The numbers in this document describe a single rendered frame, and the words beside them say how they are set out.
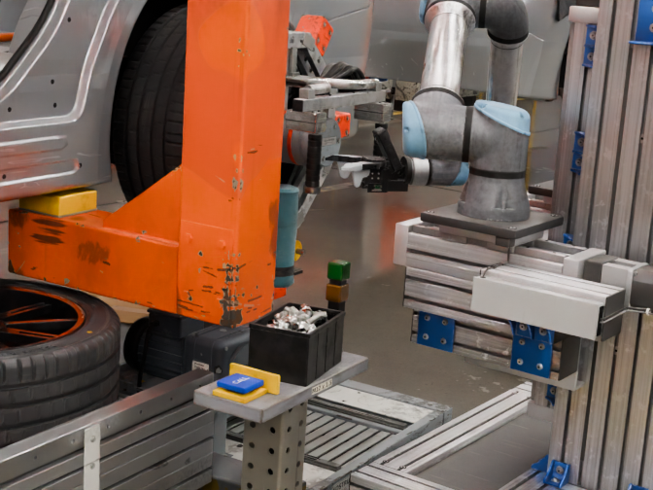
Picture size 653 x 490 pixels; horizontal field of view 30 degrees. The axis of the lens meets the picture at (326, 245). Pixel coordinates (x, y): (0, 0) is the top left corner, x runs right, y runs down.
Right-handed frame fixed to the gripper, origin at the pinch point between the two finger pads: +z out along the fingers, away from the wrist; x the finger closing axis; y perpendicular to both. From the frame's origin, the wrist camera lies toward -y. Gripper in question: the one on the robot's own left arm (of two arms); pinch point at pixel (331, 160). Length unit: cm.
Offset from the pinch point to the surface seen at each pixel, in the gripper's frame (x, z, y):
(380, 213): 326, -117, 83
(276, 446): -56, 24, 51
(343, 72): 27.0, -9.0, -19.4
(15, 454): -72, 77, 44
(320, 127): -1.1, 3.8, -8.3
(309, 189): -1.6, 5.8, 6.8
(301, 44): 31.5, 1.7, -26.1
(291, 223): 8.4, 7.6, 17.7
